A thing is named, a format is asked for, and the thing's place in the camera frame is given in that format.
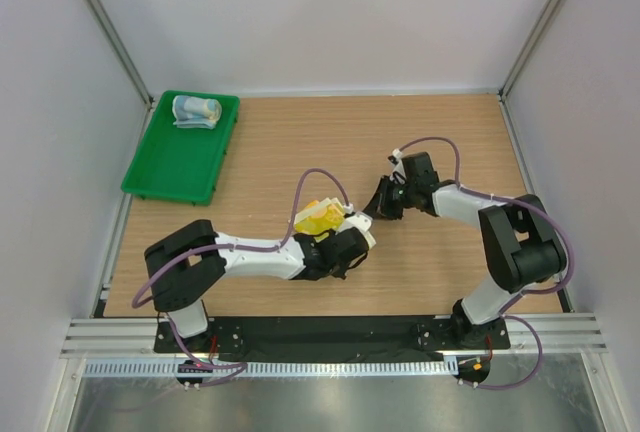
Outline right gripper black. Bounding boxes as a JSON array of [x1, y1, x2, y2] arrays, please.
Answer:
[[363, 174, 418, 220]]

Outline yellow green patterned towel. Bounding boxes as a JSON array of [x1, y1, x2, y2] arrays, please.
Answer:
[[294, 198, 345, 236]]

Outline blue polka dot towel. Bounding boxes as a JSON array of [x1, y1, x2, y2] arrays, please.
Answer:
[[172, 95, 222, 130]]

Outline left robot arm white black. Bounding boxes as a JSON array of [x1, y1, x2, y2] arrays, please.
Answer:
[[134, 212, 375, 352]]

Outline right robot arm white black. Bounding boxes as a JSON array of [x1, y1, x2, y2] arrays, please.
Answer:
[[364, 151, 568, 348]]

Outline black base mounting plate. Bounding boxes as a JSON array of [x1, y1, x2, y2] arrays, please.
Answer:
[[184, 315, 510, 364]]

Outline green plastic tray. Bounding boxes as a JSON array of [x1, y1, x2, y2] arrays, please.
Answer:
[[121, 90, 240, 206]]

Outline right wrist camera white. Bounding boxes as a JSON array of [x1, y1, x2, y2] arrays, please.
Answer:
[[388, 148, 406, 184]]

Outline white slotted cable duct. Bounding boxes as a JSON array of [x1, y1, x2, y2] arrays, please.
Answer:
[[83, 357, 458, 379]]

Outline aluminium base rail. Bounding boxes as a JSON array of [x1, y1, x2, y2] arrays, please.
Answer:
[[60, 313, 607, 358]]

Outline right aluminium frame post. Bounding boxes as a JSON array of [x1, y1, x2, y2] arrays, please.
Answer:
[[498, 0, 566, 103]]

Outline aluminium frame post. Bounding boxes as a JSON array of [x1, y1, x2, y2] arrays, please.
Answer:
[[498, 0, 566, 103], [84, 0, 153, 109]]

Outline left aluminium frame post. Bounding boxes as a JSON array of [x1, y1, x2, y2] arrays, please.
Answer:
[[84, 0, 153, 109]]

